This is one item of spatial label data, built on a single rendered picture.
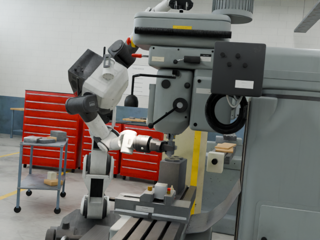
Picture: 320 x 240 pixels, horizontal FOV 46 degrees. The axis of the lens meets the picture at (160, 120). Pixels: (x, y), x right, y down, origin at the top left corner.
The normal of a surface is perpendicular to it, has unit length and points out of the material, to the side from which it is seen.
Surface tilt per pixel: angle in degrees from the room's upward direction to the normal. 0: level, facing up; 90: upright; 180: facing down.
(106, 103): 140
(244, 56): 90
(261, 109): 90
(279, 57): 90
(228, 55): 90
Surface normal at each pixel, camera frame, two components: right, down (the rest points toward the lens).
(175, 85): -0.18, 0.04
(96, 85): 0.17, -0.47
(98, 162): 0.15, -0.10
